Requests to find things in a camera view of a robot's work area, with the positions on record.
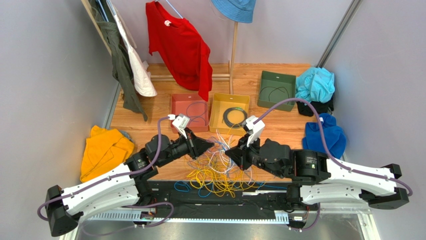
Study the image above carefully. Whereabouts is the olive green garment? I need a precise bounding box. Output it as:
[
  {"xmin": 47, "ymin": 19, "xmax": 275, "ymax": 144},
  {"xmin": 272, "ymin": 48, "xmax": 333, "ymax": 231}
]
[{"xmin": 89, "ymin": 0, "xmax": 148, "ymax": 121}]

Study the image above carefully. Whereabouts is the green plastic bin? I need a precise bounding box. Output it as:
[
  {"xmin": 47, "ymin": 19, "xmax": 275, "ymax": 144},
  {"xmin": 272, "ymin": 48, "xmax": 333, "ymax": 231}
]
[{"xmin": 257, "ymin": 70, "xmax": 296, "ymax": 108}]

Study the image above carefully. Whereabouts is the grey denim cloth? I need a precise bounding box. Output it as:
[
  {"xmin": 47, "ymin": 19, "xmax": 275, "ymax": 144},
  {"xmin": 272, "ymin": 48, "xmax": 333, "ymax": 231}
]
[{"xmin": 119, "ymin": 130, "xmax": 131, "ymax": 140}]

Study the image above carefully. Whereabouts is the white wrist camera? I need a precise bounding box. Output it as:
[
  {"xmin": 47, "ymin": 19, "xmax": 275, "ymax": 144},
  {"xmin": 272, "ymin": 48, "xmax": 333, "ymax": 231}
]
[
  {"xmin": 242, "ymin": 115, "xmax": 266, "ymax": 147},
  {"xmin": 167, "ymin": 113, "xmax": 190, "ymax": 139}
]

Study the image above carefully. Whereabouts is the blue cloth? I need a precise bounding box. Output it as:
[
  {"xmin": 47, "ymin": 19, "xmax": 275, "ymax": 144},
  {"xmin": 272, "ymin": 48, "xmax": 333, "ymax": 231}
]
[{"xmin": 302, "ymin": 113, "xmax": 347, "ymax": 159}]

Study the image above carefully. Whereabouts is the orange yellow cloth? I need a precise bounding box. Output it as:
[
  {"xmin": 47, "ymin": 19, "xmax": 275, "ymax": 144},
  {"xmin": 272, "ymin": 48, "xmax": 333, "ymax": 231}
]
[{"xmin": 79, "ymin": 125, "xmax": 135, "ymax": 183}]

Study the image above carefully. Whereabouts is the wooden clothes rack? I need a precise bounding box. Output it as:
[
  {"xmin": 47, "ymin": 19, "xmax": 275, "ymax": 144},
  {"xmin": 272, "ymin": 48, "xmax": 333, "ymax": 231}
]
[{"xmin": 81, "ymin": 0, "xmax": 239, "ymax": 95}]

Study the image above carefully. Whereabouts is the dark cable in green bin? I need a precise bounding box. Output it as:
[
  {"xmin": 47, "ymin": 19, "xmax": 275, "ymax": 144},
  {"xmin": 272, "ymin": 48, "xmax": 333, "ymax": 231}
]
[{"xmin": 259, "ymin": 85, "xmax": 290, "ymax": 105}]

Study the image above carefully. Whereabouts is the white cable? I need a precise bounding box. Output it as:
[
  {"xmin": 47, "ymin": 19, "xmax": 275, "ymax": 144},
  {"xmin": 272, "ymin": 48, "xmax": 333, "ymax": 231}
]
[{"xmin": 199, "ymin": 129, "xmax": 254, "ymax": 187}]

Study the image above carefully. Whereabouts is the red shirt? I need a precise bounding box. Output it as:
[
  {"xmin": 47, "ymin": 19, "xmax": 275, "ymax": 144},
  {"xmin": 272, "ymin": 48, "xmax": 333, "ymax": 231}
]
[{"xmin": 145, "ymin": 1, "xmax": 213, "ymax": 101}]

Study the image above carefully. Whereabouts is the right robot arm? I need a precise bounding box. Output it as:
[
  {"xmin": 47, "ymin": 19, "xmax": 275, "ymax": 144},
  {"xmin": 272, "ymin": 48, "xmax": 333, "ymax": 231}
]
[{"xmin": 225, "ymin": 136, "xmax": 410, "ymax": 210}]

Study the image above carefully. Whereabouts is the yellow cable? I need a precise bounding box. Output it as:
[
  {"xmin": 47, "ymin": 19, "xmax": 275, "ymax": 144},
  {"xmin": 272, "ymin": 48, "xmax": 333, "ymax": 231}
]
[{"xmin": 183, "ymin": 156, "xmax": 259, "ymax": 198}]

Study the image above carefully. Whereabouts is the black coiled cable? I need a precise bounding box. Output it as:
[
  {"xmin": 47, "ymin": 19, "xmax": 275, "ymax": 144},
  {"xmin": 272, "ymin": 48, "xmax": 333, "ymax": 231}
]
[{"xmin": 222, "ymin": 107, "xmax": 249, "ymax": 129}]

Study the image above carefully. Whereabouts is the black cloth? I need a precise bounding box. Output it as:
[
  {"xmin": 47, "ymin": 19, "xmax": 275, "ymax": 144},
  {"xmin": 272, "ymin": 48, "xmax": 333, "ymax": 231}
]
[{"xmin": 296, "ymin": 99, "xmax": 335, "ymax": 117}]

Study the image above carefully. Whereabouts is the aluminium frame post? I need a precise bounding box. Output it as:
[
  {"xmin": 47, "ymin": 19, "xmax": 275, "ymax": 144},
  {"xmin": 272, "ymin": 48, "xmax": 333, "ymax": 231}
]
[{"xmin": 316, "ymin": 0, "xmax": 363, "ymax": 68}]

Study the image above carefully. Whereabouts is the cyan cloth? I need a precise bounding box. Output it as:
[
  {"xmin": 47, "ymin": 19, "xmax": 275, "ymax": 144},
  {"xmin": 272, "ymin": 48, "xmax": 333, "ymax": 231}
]
[{"xmin": 295, "ymin": 67, "xmax": 335, "ymax": 104}]

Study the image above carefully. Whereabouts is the blue bucket hat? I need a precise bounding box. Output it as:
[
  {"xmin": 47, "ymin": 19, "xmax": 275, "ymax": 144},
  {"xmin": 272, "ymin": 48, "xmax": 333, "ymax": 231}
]
[{"xmin": 211, "ymin": 0, "xmax": 257, "ymax": 24}]

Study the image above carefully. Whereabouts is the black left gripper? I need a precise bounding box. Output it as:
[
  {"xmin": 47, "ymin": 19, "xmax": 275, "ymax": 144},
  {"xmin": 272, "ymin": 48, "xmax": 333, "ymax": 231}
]
[{"xmin": 156, "ymin": 127, "xmax": 214, "ymax": 168}]

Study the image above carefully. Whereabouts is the white garment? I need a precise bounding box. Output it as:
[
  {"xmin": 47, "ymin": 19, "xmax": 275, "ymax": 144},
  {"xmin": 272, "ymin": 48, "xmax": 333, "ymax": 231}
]
[{"xmin": 106, "ymin": 0, "xmax": 158, "ymax": 97}]

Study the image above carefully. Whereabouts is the red plastic bin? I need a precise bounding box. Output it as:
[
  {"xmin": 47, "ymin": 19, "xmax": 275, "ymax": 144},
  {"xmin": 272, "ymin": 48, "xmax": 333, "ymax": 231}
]
[{"xmin": 170, "ymin": 93, "xmax": 210, "ymax": 133}]

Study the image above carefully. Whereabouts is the purple cable in red bin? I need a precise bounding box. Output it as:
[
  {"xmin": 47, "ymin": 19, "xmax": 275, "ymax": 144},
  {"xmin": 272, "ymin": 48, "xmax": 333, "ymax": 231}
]
[{"xmin": 177, "ymin": 101, "xmax": 210, "ymax": 127}]

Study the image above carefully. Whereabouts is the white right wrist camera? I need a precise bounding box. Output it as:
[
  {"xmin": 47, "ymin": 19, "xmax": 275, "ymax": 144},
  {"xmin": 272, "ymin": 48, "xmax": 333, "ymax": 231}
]
[{"xmin": 242, "ymin": 115, "xmax": 266, "ymax": 147}]

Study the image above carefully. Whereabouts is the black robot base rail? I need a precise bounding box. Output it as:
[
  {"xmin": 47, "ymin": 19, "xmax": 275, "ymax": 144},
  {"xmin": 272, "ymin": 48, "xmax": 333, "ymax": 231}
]
[{"xmin": 74, "ymin": 179, "xmax": 372, "ymax": 224}]

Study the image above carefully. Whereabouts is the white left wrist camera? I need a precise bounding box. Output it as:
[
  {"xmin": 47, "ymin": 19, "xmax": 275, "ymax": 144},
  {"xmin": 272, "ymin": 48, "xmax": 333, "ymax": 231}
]
[{"xmin": 167, "ymin": 113, "xmax": 190, "ymax": 139}]

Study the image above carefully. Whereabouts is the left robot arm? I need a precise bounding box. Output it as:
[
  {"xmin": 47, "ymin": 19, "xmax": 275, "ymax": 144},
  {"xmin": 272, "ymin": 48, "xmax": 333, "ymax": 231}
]
[{"xmin": 37, "ymin": 128, "xmax": 214, "ymax": 237}]

